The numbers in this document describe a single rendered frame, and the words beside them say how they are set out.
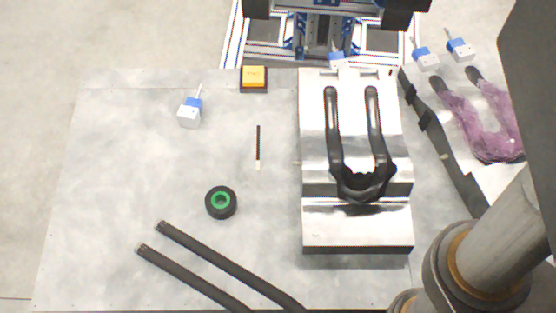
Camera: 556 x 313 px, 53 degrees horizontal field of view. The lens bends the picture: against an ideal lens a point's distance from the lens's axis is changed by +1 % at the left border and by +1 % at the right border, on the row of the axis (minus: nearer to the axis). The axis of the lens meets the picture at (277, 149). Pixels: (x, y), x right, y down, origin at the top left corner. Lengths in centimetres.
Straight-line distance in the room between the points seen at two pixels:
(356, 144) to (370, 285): 34
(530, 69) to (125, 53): 256
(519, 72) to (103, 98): 140
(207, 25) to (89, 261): 170
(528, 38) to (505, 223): 18
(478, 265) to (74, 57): 251
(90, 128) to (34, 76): 129
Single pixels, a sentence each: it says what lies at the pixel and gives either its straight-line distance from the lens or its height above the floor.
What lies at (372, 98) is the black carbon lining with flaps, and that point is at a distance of 149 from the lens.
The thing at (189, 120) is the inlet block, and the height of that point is 84.
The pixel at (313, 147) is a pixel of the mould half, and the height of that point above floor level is 91.
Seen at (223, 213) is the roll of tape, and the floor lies 83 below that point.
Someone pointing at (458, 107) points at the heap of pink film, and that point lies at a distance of 147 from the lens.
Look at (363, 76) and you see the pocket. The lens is 155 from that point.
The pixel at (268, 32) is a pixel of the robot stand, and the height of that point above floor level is 21.
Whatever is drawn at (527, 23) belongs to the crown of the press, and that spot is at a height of 185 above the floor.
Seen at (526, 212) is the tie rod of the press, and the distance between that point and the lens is 45.
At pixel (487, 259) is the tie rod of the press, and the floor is 161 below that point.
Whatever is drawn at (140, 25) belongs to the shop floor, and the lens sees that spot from 291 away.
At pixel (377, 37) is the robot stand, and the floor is 21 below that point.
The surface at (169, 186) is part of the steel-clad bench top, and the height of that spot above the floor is 80.
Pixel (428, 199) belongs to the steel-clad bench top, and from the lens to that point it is 146.
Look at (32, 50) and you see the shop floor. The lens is 296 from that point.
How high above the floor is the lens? 207
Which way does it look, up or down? 60 degrees down
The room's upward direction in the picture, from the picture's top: straight up
